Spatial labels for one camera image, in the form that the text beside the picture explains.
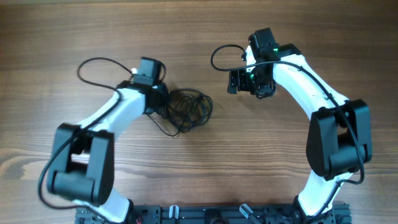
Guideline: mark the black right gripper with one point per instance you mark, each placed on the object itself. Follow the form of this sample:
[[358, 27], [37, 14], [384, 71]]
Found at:
[[243, 85]]

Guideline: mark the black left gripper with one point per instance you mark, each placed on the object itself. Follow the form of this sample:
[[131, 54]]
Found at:
[[163, 89]]

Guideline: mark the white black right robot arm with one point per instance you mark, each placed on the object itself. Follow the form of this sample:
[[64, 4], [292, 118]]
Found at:
[[339, 136]]

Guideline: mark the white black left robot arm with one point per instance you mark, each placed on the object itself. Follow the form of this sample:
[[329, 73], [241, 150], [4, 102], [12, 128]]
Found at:
[[81, 167]]

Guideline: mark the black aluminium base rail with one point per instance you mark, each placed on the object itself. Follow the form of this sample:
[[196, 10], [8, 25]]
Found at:
[[272, 213]]

